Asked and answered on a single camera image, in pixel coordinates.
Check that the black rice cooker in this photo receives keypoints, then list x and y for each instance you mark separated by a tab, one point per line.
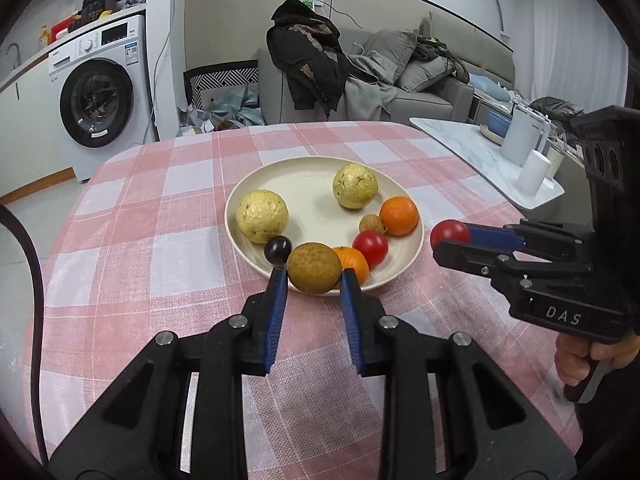
101	3

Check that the black patterned jacket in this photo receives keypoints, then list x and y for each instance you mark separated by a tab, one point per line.
305	60

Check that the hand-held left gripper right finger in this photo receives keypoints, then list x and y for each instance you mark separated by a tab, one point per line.
352	320

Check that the person's right hand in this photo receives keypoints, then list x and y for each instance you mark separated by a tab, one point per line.
572	360

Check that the yellow bottle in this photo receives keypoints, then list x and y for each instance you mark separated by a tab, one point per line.
44	37

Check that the white kitchen cabinet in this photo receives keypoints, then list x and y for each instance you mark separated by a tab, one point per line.
30	135

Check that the dark purple grape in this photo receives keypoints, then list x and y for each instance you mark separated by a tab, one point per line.
278	249

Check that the cream round plate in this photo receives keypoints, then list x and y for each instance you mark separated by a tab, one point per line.
310	195

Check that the white washing machine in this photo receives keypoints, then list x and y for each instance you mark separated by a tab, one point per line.
100	95

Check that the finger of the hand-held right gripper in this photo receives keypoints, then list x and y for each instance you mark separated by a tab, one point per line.
492	236
465	255

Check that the brown longan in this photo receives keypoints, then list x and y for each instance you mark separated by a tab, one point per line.
372	223
310	267

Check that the red tomato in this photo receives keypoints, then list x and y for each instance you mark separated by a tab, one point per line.
370	247
450	232

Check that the person's right forearm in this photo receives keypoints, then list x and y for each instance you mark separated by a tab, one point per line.
610	430

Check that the grey cushion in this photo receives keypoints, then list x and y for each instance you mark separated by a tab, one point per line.
425	72
390	42

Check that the wall outlet with green sticker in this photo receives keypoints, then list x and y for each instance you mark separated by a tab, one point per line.
312	1

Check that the chrome faucet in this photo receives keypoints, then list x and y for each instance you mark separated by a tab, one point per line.
12	50

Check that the grey sofa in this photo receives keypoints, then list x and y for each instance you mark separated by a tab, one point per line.
425	105

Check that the pink checked tablecloth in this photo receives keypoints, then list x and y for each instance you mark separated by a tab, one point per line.
150	260

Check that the white curtain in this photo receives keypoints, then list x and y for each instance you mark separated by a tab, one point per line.
575	35

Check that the white cup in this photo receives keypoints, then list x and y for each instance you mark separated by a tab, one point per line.
532	172

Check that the grey blanket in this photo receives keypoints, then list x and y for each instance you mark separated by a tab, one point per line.
370	95

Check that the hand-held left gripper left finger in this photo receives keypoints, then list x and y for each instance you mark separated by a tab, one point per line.
274	320

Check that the yellow-green guava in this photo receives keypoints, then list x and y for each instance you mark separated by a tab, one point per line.
355	185
262	215

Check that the dark clothes pile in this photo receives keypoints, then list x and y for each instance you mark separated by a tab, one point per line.
440	52

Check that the blue box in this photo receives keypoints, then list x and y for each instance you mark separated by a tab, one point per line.
499	125

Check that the marble coffee table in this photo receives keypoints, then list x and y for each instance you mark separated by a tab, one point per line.
475	155

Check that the red box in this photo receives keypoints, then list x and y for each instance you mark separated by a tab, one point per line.
65	27

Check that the orange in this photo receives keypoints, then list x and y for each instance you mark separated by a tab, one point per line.
399	215
352	260

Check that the white electric kettle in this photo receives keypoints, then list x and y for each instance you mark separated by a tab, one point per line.
522	132

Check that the light blue pillow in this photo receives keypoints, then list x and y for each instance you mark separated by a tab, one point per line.
492	87

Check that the black white patterned bag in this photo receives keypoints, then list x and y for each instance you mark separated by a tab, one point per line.
220	75

